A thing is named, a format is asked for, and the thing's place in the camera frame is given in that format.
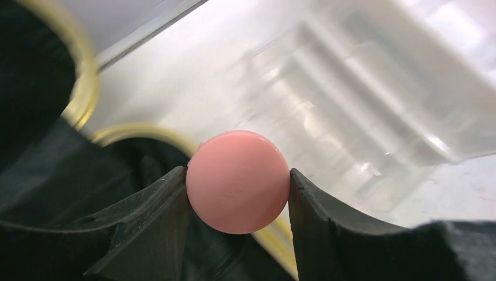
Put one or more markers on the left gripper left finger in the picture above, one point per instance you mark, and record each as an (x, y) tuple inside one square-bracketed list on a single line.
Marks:
[(141, 237)]

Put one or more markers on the yellow hard-shell suitcase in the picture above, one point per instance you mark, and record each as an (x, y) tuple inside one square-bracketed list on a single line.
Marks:
[(53, 175)]

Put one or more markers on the round pink compact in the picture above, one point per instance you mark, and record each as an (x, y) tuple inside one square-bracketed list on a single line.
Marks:
[(238, 182)]

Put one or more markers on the white plastic drawer organizer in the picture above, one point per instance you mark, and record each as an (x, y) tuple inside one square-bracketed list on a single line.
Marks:
[(372, 100)]

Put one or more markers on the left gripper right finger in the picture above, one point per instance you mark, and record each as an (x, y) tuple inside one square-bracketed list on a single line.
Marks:
[(334, 241)]

